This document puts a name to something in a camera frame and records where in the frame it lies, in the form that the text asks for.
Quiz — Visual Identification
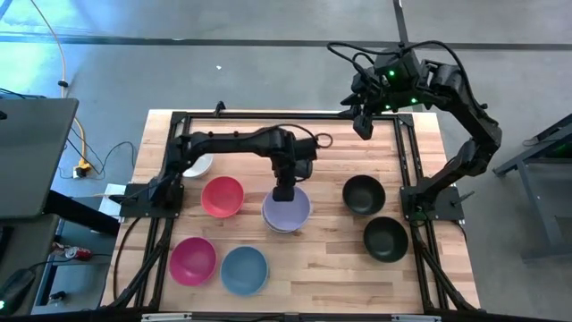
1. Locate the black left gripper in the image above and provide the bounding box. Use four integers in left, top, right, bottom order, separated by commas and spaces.
271, 151, 299, 203

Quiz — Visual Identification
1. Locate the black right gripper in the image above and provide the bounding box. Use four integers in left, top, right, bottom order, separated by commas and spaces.
352, 78, 391, 141

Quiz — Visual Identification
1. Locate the lavender bowl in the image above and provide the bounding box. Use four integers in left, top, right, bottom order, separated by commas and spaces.
261, 185, 313, 233

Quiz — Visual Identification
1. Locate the white bowl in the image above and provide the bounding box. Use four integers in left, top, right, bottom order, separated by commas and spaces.
261, 214, 310, 234
181, 154, 215, 180

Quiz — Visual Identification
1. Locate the coral bowl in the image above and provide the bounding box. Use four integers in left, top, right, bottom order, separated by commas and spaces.
200, 175, 246, 219

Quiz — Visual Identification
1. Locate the black bowl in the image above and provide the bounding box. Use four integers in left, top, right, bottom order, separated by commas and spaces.
341, 174, 387, 216
362, 216, 409, 264

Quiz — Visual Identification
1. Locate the blue bowl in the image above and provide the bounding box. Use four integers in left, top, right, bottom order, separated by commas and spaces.
219, 245, 271, 297

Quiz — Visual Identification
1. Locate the magenta bowl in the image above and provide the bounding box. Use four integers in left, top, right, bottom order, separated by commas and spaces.
168, 236, 218, 287

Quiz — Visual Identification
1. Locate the white paper sheet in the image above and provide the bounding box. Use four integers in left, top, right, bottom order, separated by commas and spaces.
98, 182, 126, 223

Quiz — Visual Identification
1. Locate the grey metal cart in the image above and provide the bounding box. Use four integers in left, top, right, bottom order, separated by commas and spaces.
492, 114, 572, 263

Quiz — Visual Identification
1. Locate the yellow power plug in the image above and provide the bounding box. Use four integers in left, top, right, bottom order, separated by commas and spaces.
73, 160, 94, 179

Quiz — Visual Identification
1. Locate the red drink can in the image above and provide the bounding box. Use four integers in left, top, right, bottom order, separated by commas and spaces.
64, 245, 94, 262

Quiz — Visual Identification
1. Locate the grey laptop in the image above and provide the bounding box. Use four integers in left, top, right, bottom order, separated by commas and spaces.
0, 97, 80, 220

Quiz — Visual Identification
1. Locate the grey desk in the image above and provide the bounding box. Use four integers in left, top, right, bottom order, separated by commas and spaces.
0, 190, 122, 317

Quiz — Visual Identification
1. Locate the black computer mouse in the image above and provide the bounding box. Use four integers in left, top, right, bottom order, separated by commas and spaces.
0, 267, 37, 314

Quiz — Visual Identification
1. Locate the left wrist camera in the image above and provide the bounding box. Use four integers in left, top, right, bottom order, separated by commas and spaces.
293, 157, 315, 182

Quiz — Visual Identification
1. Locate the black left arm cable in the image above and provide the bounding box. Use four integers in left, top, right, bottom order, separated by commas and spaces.
285, 123, 334, 150

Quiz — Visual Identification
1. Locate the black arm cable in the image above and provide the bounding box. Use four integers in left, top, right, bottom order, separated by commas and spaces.
325, 39, 488, 111
285, 123, 334, 150

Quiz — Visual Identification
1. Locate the black aluminium table frame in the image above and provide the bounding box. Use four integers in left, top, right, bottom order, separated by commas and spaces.
101, 109, 482, 322

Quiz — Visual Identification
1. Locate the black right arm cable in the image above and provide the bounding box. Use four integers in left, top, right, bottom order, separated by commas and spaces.
325, 39, 488, 111

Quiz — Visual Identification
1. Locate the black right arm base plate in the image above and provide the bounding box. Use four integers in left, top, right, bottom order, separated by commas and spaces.
400, 185, 466, 222

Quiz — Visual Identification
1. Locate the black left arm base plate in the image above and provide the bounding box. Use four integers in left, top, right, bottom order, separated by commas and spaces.
119, 182, 185, 220

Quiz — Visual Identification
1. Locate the black floor cable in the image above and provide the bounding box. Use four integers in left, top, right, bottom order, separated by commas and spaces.
112, 216, 139, 309
66, 138, 138, 180

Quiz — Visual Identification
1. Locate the silver bracket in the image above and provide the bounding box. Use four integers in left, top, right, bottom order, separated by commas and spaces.
141, 312, 193, 322
391, 314, 442, 322

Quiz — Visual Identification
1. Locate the orange extension cable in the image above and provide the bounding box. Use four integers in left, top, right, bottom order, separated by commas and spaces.
29, 0, 90, 174

